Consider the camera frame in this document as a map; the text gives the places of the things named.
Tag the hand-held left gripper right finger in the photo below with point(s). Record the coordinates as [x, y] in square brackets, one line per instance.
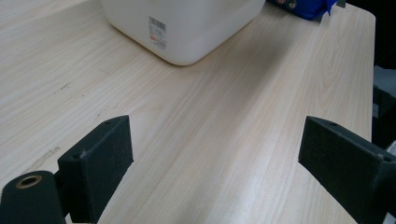
[345, 168]

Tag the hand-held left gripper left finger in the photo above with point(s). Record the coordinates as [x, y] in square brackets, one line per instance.
[96, 168]

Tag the blue wet wipes pack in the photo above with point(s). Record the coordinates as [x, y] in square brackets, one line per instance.
[308, 7]

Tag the white plastic storage box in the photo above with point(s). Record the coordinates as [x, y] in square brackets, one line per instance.
[193, 25]

